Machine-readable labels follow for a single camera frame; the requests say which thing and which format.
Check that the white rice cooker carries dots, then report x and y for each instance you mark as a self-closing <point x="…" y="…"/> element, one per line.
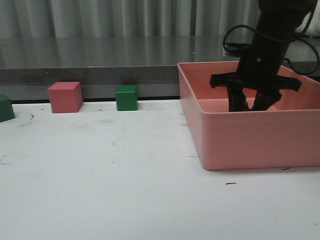
<point x="313" y="29"/>

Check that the grey stone counter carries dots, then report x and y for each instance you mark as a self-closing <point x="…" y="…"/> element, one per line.
<point x="29" y="66"/>

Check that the green block at left edge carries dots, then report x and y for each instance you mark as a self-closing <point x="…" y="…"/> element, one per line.
<point x="6" y="108"/>

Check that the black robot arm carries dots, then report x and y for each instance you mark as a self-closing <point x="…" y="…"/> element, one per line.
<point x="278" y="21"/>

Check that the green cube block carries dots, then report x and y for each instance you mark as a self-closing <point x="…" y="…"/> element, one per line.
<point x="127" y="98"/>

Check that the pink plastic bin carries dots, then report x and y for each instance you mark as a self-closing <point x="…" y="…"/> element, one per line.
<point x="284" y="136"/>

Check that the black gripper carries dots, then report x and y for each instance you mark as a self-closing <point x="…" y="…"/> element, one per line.
<point x="257" y="69"/>

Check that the pink cube block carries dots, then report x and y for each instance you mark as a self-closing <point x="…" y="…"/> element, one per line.
<point x="65" y="97"/>

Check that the grey curtain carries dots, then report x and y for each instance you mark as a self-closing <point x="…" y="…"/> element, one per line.
<point x="122" y="18"/>

